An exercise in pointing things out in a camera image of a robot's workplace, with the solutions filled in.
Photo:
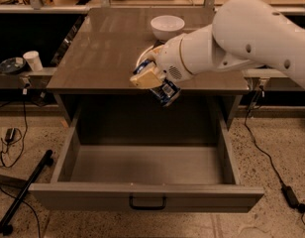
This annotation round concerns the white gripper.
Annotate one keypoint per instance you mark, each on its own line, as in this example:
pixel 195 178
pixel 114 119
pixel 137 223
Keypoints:
pixel 169 60

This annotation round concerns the blue pepsi can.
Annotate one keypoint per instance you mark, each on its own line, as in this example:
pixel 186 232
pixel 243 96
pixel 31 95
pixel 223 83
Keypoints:
pixel 167 92

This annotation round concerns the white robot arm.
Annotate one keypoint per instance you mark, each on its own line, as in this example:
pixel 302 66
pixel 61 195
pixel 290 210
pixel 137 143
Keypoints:
pixel 243 33

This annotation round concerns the grey cabinet counter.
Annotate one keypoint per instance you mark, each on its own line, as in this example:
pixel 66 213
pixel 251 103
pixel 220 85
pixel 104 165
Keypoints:
pixel 106 48

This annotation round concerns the grey open drawer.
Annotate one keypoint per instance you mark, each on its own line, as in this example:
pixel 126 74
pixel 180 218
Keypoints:
pixel 123 145

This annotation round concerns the white ceramic bowl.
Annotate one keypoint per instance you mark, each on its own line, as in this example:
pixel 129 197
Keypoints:
pixel 165 27

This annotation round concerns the white paper cup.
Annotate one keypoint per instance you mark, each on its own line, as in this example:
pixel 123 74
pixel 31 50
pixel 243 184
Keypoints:
pixel 33 60

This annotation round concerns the dark blue plate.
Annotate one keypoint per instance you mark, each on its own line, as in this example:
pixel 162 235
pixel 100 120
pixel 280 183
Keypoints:
pixel 13 65

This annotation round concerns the black power adapter left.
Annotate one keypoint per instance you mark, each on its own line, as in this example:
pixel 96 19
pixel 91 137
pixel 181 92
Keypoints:
pixel 10 133

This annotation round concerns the black power adapter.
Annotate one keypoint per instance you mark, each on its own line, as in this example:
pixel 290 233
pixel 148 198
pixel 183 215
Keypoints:
pixel 291 198
pixel 10 133

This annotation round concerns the black power adapter right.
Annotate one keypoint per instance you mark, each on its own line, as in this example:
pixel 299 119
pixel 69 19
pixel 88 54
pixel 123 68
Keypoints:
pixel 291 198

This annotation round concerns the black bar on floor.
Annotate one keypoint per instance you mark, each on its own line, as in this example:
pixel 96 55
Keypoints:
pixel 5 227

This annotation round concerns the metal shelf rail left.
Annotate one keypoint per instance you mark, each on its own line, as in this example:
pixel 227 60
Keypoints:
pixel 27 79

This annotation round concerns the metal shelf rail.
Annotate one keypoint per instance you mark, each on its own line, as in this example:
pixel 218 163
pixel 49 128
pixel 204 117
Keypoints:
pixel 27 79
pixel 270 79

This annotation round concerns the metal shelf rail right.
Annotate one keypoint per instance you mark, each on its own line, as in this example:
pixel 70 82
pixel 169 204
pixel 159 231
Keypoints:
pixel 270 79

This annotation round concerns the black drawer handle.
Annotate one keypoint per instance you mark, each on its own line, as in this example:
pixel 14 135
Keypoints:
pixel 147 203

